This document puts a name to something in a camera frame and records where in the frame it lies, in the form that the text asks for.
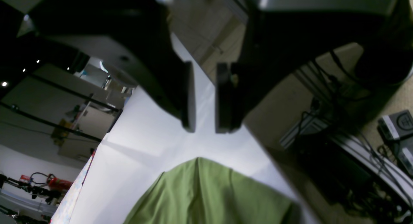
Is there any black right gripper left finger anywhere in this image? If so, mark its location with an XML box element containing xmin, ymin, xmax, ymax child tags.
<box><xmin>28</xmin><ymin>0</ymin><xmax>196</xmax><ymax>133</ymax></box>

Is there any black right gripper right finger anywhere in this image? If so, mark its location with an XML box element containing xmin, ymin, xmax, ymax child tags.
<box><xmin>215</xmin><ymin>0</ymin><xmax>412</xmax><ymax>133</ymax></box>

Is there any green T-shirt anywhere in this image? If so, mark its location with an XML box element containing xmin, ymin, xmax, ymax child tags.
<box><xmin>124</xmin><ymin>157</ymin><xmax>301</xmax><ymax>224</ymax></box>

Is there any grey electronics box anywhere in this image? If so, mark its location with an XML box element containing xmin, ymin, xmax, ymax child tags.
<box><xmin>378</xmin><ymin>109</ymin><xmax>413</xmax><ymax>177</ymax></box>

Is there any red fire extinguisher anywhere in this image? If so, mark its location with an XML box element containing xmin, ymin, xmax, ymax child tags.
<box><xmin>29</xmin><ymin>172</ymin><xmax>73</xmax><ymax>191</ymax></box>

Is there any black cable bundle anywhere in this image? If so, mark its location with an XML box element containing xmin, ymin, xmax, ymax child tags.
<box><xmin>290</xmin><ymin>50</ymin><xmax>413</xmax><ymax>224</ymax></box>

